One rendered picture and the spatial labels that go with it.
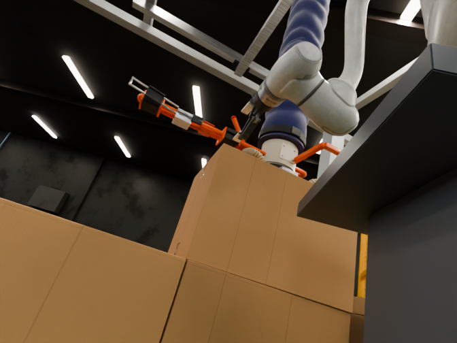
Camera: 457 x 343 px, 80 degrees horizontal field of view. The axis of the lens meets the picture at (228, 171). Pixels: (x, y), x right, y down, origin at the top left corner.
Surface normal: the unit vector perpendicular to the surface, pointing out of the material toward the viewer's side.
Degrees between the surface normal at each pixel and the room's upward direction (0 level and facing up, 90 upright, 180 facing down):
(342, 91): 100
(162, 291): 90
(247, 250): 90
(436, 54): 90
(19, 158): 90
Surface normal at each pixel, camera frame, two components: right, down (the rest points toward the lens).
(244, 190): 0.36, -0.32
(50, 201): 0.03, -0.43
